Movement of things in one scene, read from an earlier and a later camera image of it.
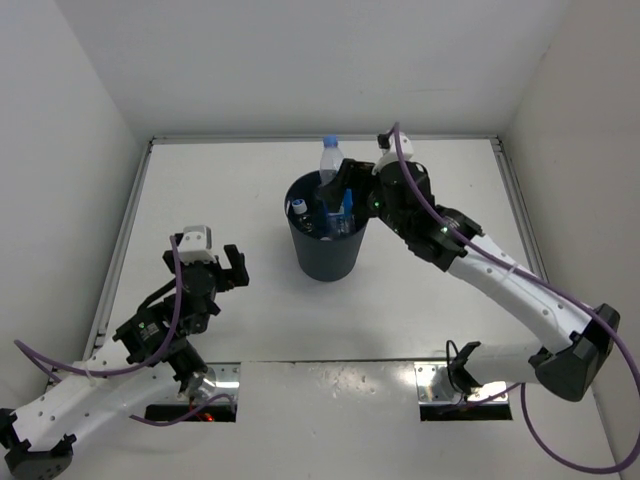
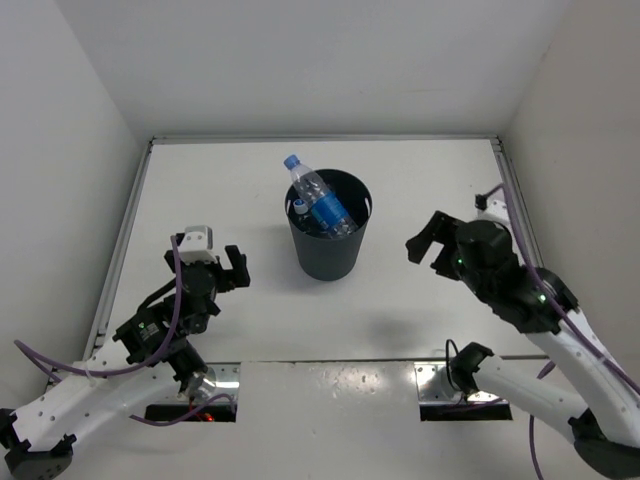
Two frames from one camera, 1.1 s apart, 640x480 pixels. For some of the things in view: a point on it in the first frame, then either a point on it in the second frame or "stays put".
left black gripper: (235, 276) stays put
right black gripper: (334, 193) to (437, 231)
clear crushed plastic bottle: (299, 206) stays put
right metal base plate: (435, 386) stays put
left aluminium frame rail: (110, 282) stays put
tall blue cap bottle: (331, 158) to (327, 208)
